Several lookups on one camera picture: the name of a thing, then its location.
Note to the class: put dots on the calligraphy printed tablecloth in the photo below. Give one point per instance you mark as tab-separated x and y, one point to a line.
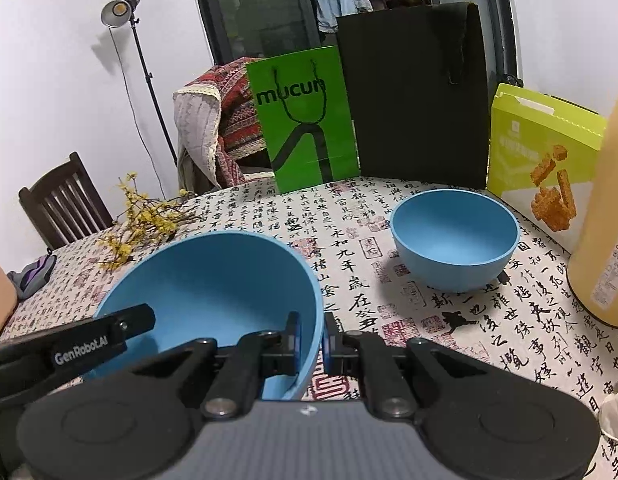
349	260

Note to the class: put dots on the black paper bag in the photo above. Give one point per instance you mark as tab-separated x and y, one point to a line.
404	110

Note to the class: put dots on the yellow-green snack box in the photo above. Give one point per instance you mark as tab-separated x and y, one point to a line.
514	160

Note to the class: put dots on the yellow bottle with grey cap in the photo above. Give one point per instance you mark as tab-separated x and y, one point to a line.
609	185

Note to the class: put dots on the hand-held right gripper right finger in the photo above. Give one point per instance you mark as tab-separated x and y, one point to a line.
328	347

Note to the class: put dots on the white tissue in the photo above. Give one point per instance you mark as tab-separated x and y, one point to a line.
616	415

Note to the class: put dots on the yellow flower branch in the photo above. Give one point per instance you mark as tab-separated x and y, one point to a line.
144	220

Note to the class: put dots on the dark wooden chair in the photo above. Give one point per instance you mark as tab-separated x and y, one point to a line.
64	205

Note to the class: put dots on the purple grey cloth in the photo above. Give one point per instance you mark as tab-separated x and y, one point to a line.
34	277

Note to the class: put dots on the red patterned blanket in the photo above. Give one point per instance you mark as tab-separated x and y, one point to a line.
234	110

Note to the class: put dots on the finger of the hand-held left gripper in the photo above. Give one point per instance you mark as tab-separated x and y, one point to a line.
136	321

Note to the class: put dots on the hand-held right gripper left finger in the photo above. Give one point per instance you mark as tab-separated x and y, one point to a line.
297	345

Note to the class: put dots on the blue bowl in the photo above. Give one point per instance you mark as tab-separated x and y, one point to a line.
454	255
204	285

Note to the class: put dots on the green paper bag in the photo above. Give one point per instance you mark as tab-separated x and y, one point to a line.
334	125

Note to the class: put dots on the white quilted blanket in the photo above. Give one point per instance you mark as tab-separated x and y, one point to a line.
194	125

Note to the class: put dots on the black framed glass door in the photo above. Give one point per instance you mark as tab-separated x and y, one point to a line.
249	10

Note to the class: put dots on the studio light on stand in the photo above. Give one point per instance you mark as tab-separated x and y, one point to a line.
116	10

